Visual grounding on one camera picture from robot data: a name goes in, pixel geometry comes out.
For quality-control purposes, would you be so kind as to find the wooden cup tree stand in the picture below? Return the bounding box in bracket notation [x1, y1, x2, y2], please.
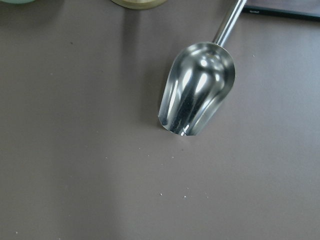
[112, 0, 167, 10]

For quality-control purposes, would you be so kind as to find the metal scoop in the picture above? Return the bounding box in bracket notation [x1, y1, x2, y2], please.
[158, 0, 246, 136]

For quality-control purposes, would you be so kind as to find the wine glass rack tray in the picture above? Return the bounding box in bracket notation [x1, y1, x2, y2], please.
[242, 0, 320, 22]

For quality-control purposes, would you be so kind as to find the green bowl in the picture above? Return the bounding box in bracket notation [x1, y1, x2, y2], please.
[0, 0, 35, 5]

